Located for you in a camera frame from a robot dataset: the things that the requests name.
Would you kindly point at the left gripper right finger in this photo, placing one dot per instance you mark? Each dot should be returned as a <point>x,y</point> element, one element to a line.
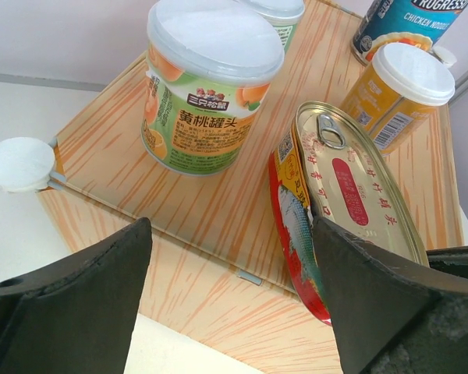
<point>390,314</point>

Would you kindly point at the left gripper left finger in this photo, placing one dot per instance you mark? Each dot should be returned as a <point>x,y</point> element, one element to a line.
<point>76,315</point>

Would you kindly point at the oval red sardine tin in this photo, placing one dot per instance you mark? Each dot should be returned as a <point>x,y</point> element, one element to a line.
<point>327,166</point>

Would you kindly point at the tan can white lid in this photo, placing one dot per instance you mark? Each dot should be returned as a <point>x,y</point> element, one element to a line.
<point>397,92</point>

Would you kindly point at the yellow can white lid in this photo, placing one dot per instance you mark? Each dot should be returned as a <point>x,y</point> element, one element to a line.
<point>210,64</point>

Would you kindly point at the blue soup can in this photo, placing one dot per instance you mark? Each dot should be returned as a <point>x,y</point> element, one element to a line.
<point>419,23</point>

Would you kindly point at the green can white lid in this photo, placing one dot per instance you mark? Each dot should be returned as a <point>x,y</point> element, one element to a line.
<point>283,15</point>

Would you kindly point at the wooden cube counter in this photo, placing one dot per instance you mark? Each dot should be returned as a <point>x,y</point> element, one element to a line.
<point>217,272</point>

